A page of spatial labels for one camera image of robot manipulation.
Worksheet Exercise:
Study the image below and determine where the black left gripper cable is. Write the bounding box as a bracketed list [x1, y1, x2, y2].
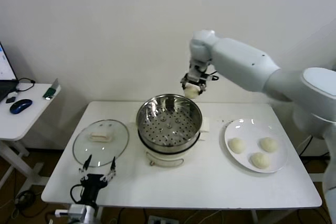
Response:
[70, 184, 85, 204]

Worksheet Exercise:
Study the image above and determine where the white round plate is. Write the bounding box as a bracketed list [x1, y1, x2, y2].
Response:
[224, 118, 288, 174]

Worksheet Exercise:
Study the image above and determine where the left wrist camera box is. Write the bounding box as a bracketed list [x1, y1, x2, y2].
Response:
[54, 204, 87, 218]

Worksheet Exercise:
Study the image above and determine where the white side table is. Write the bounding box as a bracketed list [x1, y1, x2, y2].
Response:
[0, 82, 62, 190]

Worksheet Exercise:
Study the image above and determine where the green phone stand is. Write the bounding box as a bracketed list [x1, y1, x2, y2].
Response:
[43, 78, 60, 101]

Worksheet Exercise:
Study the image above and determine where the perforated steel steamer basket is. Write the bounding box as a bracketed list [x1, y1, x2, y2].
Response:
[129, 93, 212, 154]

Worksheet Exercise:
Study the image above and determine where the round glass pot lid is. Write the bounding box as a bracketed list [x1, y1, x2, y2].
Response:
[72, 119, 130, 167]

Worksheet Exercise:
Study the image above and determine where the white steamed baozi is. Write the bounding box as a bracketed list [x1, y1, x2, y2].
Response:
[227, 137, 247, 154]
[248, 152, 271, 169]
[259, 136, 278, 153]
[183, 83, 202, 99]

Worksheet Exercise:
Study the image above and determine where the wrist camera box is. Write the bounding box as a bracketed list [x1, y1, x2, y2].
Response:
[54, 204, 87, 218]
[189, 62, 204, 78]

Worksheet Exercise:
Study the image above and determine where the white electric cooker pot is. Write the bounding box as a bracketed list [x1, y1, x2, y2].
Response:
[138, 129, 208, 168]

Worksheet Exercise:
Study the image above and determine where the white floor power strip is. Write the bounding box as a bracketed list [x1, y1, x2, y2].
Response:
[148, 215, 181, 224]

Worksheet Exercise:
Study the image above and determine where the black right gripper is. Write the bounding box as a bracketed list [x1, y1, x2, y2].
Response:
[180, 73, 211, 95]

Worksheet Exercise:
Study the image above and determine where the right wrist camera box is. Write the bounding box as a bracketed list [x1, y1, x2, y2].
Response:
[189, 62, 204, 78]

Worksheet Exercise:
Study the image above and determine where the floor cable bundle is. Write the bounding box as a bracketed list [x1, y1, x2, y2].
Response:
[14, 189, 37, 219]

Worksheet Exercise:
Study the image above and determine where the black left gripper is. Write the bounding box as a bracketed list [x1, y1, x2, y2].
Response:
[78, 154, 117, 205]

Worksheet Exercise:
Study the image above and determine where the blue computer mouse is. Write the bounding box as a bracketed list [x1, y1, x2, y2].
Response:
[9, 99, 33, 115]

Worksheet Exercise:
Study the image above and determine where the black laptop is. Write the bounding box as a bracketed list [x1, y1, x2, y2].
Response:
[0, 41, 19, 104]

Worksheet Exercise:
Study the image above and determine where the white stand base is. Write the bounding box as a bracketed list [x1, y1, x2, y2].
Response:
[301, 153, 329, 183]

